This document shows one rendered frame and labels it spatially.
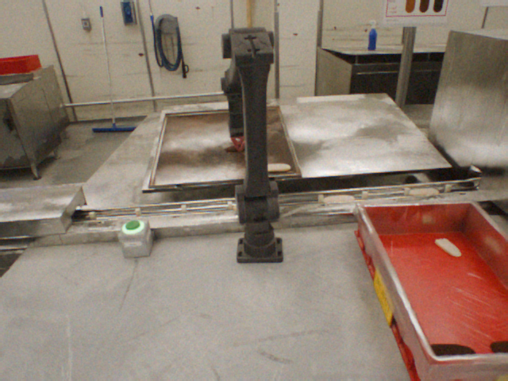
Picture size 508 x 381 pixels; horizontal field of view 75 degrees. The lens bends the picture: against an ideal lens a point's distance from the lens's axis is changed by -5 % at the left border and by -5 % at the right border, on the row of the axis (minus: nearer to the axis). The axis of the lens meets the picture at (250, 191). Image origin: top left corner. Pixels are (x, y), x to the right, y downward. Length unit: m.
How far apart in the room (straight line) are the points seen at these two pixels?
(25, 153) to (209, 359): 3.15
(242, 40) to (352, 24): 4.18
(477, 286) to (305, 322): 0.42
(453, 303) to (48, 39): 4.89
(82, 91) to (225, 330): 4.54
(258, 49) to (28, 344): 0.76
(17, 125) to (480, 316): 3.44
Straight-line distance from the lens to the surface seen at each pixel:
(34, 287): 1.01
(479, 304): 0.91
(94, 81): 4.97
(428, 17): 1.89
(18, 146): 3.66
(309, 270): 0.88
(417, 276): 0.92
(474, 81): 1.28
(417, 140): 1.44
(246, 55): 0.69
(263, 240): 0.86
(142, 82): 4.80
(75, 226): 1.10
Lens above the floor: 1.42
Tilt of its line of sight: 30 degrees down
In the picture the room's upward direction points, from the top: 3 degrees counter-clockwise
